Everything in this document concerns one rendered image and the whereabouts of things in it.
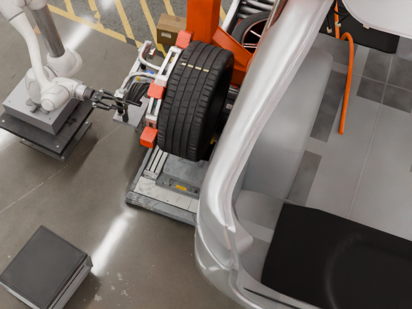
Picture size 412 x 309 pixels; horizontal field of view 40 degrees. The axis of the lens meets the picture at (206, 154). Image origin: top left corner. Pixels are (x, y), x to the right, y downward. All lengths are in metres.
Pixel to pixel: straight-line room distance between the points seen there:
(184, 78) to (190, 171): 0.94
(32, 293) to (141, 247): 0.77
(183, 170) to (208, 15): 1.03
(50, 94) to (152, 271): 1.30
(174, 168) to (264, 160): 1.08
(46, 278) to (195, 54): 1.51
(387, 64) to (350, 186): 0.79
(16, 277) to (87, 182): 0.89
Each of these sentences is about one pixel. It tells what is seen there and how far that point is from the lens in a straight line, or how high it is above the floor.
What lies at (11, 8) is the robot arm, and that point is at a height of 1.20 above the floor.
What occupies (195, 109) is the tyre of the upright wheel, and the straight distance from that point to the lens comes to 2.95.
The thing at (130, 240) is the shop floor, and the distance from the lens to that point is 3.81.
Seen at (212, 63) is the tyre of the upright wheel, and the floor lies 1.17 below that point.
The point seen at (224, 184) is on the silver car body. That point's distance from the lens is 2.13.
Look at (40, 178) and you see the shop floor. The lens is 4.08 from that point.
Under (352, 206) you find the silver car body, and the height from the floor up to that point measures 0.92.
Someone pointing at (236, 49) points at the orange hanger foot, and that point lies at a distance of 3.65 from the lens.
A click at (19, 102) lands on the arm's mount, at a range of 3.92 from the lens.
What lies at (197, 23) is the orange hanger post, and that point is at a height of 0.98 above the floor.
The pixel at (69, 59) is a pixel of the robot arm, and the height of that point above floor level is 0.68.
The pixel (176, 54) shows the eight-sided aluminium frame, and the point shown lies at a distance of 3.13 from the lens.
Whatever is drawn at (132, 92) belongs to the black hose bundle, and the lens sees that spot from 3.11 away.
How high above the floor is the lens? 3.57
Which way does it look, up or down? 61 degrees down
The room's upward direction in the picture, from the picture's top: 6 degrees clockwise
